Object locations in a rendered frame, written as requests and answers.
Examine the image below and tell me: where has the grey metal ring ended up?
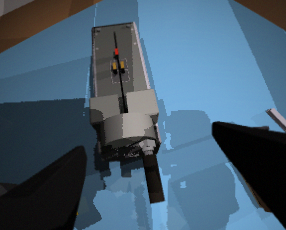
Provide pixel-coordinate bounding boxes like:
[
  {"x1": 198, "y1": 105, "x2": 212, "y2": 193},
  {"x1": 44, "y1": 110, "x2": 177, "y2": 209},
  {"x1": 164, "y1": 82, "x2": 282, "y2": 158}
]
[{"x1": 0, "y1": 183, "x2": 17, "y2": 196}]

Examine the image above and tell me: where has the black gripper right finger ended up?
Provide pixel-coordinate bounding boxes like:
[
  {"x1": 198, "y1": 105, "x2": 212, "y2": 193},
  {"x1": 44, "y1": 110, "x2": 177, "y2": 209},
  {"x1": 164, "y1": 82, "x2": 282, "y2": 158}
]
[{"x1": 211, "y1": 121, "x2": 286, "y2": 230}]

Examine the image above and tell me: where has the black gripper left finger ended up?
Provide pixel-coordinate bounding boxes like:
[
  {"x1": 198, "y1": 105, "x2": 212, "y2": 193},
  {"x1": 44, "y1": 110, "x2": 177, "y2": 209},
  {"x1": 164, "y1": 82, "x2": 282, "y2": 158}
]
[{"x1": 0, "y1": 146, "x2": 88, "y2": 230}]

